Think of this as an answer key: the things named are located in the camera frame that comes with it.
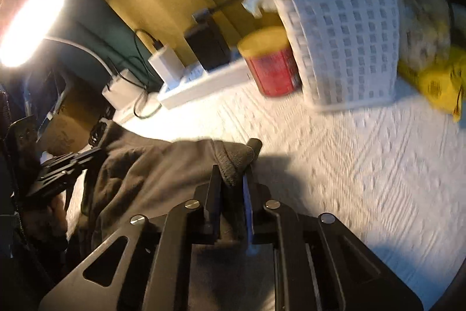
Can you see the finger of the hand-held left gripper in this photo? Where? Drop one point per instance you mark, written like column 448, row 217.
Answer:
column 69, row 163

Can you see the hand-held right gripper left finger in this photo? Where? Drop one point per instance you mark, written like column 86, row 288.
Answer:
column 214, row 194

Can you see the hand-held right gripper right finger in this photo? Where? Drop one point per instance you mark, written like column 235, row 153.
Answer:
column 248, row 209

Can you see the dark olive shirt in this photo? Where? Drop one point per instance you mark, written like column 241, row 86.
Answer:
column 153, row 165

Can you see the person's left hand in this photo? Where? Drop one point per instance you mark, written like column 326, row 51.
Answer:
column 54, row 220

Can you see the brown cardboard box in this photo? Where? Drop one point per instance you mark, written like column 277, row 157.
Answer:
column 65, row 125

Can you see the white plug adapter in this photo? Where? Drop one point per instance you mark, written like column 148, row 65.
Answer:
column 122, row 90

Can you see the white textured tablecloth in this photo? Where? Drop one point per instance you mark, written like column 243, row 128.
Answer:
column 346, row 169

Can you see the white power strip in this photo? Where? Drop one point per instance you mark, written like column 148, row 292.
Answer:
column 204, row 85

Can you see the white desk lamp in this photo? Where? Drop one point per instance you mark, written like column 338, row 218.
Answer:
column 31, row 26

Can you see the white charger block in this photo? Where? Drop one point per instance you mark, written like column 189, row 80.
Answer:
column 167, row 65

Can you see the red can with yellow lid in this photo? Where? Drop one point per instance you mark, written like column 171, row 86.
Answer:
column 273, row 67

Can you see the black power adapter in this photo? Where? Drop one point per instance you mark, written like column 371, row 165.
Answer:
column 207, row 47

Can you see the white woven plastic basket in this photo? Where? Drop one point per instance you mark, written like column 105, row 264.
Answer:
column 346, row 41

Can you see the yellow plastic bag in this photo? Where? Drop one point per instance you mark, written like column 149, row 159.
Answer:
column 437, row 81

